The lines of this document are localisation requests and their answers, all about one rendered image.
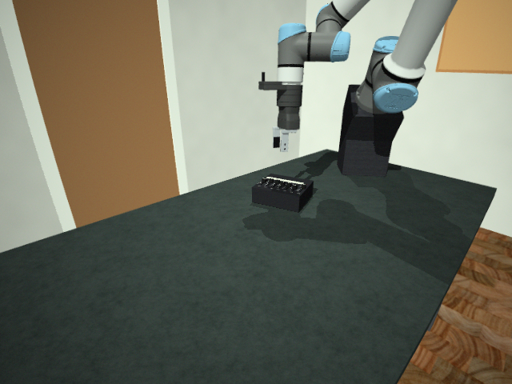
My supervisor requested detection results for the black lighting desk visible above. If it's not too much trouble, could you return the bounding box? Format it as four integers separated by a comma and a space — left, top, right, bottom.
252, 174, 314, 212

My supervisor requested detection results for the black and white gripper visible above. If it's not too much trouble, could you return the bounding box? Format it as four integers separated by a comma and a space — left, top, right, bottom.
258, 67, 304, 152

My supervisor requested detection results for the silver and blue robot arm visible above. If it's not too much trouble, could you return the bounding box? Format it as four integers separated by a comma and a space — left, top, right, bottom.
278, 0, 457, 114

